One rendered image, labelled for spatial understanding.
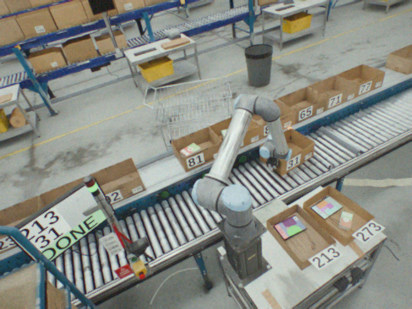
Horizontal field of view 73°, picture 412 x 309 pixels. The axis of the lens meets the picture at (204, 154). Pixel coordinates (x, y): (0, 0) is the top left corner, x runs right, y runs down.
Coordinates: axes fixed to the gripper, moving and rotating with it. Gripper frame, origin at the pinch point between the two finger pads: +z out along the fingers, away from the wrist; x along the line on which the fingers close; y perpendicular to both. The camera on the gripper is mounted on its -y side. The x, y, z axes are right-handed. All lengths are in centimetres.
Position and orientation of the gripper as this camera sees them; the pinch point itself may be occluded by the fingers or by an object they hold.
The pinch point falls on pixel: (270, 168)
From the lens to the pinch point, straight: 252.9
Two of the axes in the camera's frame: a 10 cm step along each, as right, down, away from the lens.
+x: 9.0, -3.6, 2.6
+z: 1.3, 7.7, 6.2
